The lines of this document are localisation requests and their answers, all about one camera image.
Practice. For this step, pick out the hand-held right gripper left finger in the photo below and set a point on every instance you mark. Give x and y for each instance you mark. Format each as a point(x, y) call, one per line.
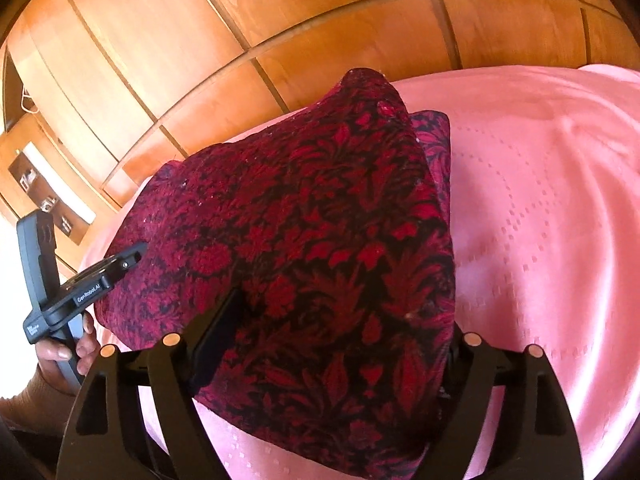
point(220, 340)

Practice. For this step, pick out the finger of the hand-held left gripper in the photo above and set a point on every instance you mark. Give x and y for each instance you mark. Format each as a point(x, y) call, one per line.
point(127, 259)

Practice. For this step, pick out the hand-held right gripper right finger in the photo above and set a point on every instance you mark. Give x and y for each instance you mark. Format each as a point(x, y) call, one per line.
point(471, 362)

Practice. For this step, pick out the red floral garment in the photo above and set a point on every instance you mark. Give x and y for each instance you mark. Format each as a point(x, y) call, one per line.
point(320, 240)

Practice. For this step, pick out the person's left forearm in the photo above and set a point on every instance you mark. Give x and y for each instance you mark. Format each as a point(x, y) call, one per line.
point(35, 407)

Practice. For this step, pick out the person's left hand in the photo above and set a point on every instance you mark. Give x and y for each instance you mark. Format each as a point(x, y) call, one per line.
point(65, 355)

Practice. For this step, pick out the wardrobe shelf niche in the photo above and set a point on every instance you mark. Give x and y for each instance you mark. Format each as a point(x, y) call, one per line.
point(47, 195)

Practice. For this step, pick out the pink bedspread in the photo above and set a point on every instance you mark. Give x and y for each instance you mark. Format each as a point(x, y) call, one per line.
point(540, 220)

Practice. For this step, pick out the wooden wardrobe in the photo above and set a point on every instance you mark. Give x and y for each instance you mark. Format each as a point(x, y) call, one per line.
point(250, 45)

